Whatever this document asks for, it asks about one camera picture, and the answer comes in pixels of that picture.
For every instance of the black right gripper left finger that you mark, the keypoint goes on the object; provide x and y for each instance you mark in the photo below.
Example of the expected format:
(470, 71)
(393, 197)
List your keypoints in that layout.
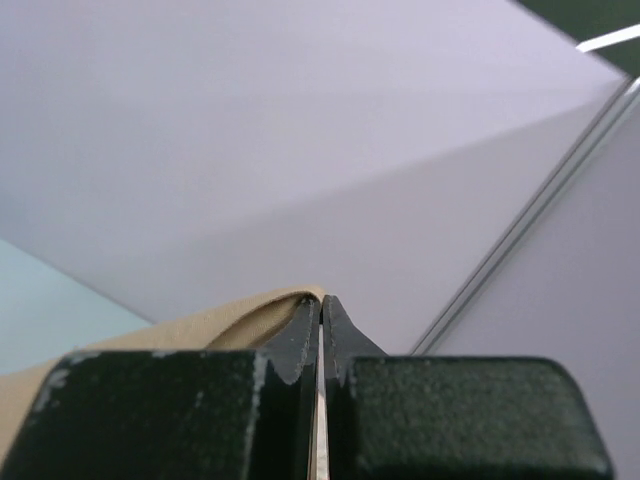
(190, 414)

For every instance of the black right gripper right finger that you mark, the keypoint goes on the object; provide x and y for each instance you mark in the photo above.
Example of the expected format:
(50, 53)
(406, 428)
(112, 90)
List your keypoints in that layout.
(452, 417)

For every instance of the tan t-shirt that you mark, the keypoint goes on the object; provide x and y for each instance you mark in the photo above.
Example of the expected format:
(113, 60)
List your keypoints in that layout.
(247, 322)

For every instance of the right aluminium frame post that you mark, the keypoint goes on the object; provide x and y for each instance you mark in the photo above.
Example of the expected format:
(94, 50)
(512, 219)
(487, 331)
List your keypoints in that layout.
(555, 186)

